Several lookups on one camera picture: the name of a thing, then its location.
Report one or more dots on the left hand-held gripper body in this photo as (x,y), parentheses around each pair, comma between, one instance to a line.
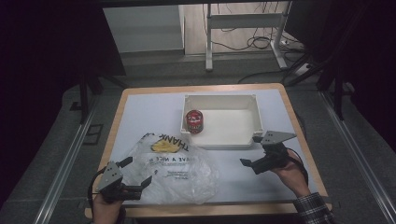
(109,177)

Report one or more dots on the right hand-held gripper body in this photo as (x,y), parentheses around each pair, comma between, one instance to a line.
(274,155)

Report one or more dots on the white plastic bin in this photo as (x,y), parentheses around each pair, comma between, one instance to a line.
(230,127)

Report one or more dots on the clear printed plastic bag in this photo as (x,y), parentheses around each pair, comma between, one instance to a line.
(180,180)

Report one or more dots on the red can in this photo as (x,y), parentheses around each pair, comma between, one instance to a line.
(194,121)

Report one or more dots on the person's right hand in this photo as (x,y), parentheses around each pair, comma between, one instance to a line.
(292,177)

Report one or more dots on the person's left hand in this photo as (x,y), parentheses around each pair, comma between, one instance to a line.
(106,211)

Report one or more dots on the white table mat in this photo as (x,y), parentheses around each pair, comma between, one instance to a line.
(155,112)

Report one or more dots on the wooden table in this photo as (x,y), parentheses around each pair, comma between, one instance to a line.
(202,210)

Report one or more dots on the black stand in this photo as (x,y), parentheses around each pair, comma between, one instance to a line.
(337,87)
(84,93)

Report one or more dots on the white power strip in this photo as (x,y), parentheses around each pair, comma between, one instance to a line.
(302,69)

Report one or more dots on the grey cabinet panel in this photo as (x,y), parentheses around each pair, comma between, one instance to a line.
(143,28)

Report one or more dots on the metal floor rail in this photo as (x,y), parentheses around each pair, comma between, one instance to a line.
(358,155)
(62,174)

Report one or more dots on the white metal desk frame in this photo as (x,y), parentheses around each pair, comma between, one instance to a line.
(243,20)

